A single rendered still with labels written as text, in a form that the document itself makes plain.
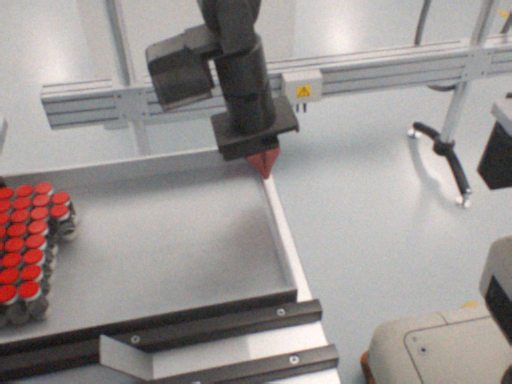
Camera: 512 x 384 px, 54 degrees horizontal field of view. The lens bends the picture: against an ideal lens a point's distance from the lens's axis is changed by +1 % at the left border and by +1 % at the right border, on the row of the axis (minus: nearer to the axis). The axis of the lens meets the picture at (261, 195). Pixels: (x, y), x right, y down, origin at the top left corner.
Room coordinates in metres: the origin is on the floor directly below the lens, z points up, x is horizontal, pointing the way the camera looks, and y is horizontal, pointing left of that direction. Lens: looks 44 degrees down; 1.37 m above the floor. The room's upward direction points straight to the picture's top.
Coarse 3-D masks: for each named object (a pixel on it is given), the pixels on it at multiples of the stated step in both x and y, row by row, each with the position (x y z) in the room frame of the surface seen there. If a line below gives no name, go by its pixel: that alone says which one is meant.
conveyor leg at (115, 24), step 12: (108, 0) 1.31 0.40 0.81; (108, 12) 1.31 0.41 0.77; (120, 12) 1.32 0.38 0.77; (108, 24) 1.31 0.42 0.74; (120, 24) 1.32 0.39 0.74; (120, 36) 1.31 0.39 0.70; (120, 48) 1.31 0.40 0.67; (120, 60) 1.31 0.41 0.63; (120, 72) 1.31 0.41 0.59; (132, 72) 1.32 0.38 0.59; (132, 132) 1.31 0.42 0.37; (144, 132) 1.32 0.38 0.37; (144, 144) 1.31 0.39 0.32
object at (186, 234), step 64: (64, 192) 0.50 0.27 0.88; (128, 192) 0.50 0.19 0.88; (192, 192) 0.50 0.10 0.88; (256, 192) 0.50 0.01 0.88; (64, 256) 0.39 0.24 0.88; (128, 256) 0.39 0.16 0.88; (192, 256) 0.39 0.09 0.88; (256, 256) 0.39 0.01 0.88; (64, 320) 0.30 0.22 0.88; (128, 320) 0.28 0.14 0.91; (192, 320) 0.30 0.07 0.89
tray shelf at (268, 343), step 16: (112, 160) 0.58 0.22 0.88; (272, 192) 0.51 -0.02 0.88; (288, 240) 0.42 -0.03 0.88; (288, 256) 0.39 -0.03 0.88; (304, 272) 0.37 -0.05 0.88; (304, 288) 0.35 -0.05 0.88; (240, 336) 0.28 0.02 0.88; (256, 336) 0.28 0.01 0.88; (272, 336) 0.28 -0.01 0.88; (288, 336) 0.28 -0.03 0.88; (304, 336) 0.28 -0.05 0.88; (320, 336) 0.28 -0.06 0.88; (160, 352) 0.26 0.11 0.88; (256, 352) 0.26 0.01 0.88; (272, 352) 0.26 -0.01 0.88; (288, 352) 0.26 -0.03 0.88; (80, 368) 0.25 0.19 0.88; (96, 368) 0.25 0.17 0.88; (336, 368) 0.25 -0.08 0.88
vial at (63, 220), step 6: (54, 210) 0.43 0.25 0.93; (60, 210) 0.43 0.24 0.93; (66, 210) 0.43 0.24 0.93; (54, 216) 0.42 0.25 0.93; (60, 216) 0.42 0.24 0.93; (66, 216) 0.42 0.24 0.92; (54, 222) 0.42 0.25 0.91; (60, 222) 0.42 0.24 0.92; (66, 222) 0.42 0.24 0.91; (72, 222) 0.43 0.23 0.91; (60, 228) 0.42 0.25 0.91; (66, 228) 0.42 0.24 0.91; (72, 228) 0.42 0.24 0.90; (60, 234) 0.42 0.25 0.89; (66, 234) 0.42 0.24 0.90; (72, 234) 0.42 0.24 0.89; (66, 240) 0.42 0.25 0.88
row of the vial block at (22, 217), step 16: (16, 192) 0.46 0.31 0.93; (32, 192) 0.46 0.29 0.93; (16, 208) 0.43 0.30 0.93; (32, 208) 0.44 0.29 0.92; (16, 224) 0.40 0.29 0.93; (16, 240) 0.38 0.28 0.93; (16, 256) 0.36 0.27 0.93; (16, 272) 0.33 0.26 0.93; (0, 288) 0.31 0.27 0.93; (16, 288) 0.31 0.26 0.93; (0, 304) 0.30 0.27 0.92; (16, 304) 0.30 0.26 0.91; (16, 320) 0.30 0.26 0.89
